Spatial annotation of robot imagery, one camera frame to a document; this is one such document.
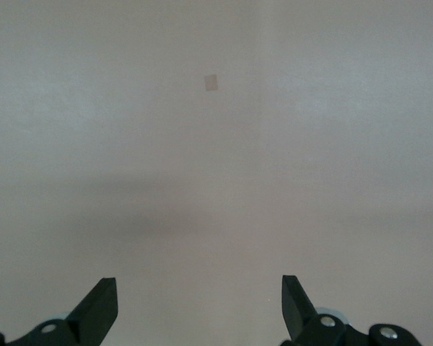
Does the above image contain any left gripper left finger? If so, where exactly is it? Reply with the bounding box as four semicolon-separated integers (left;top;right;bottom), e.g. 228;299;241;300
6;277;119;346

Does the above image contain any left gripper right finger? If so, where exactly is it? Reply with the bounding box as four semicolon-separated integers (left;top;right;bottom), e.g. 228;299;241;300
280;275;350;346

